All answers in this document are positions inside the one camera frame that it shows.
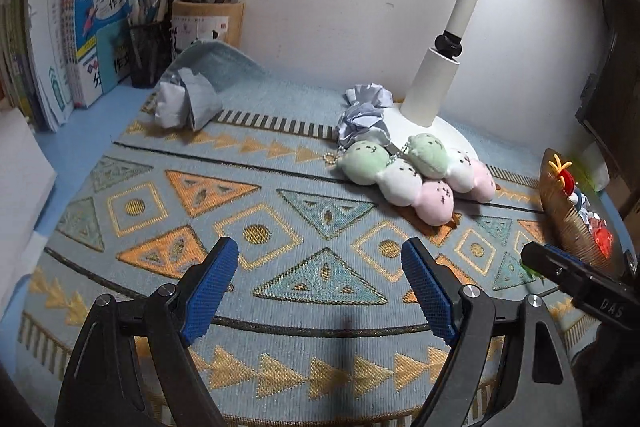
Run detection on crumpled paper behind plush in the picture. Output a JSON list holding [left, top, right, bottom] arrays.
[[334, 103, 390, 150]]

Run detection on brown woven basket tray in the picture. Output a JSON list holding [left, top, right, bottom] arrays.
[[538, 148, 626, 279]]

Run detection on crumpled paper at mat corner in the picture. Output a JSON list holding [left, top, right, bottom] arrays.
[[154, 67, 222, 131]]

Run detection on crumpled paper near lamp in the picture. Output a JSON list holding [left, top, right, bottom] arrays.
[[345, 83, 394, 108]]

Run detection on white leaning booklets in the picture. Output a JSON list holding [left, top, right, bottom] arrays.
[[1, 0, 80, 131]]

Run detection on red snack bag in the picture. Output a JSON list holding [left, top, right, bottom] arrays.
[[589, 217, 614, 259]]

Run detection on white desk lamp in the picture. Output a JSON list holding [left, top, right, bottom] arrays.
[[384, 0, 477, 158]]

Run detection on patterned blue woven mat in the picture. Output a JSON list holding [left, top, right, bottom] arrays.
[[13, 46, 597, 426]]

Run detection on large dango plush skewer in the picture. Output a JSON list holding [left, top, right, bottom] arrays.
[[405, 133, 497, 204]]

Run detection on tan pen holder box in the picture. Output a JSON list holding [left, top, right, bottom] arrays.
[[170, 0, 245, 54]]

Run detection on black mesh pen cup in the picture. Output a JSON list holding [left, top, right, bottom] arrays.
[[127, 0, 175, 89]]

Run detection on small dango plush skewer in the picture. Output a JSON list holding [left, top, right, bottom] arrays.
[[333, 141, 454, 227]]

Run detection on white paper sheets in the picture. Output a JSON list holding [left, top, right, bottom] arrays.
[[0, 108, 56, 309]]

